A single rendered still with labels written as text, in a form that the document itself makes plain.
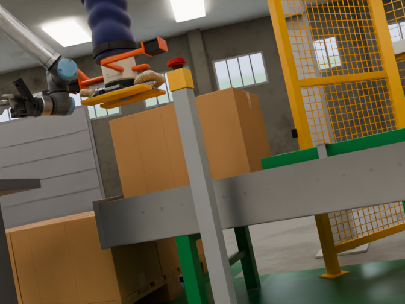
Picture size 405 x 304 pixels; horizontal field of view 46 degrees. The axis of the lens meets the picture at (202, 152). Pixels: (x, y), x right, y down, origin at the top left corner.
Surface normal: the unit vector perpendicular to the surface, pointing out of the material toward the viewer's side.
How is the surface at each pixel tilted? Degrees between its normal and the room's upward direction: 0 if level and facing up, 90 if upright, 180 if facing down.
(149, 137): 90
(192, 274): 90
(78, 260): 90
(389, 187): 90
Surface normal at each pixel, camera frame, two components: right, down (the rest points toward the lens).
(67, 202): -0.04, -0.05
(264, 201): -0.40, 0.04
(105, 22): -0.18, -0.29
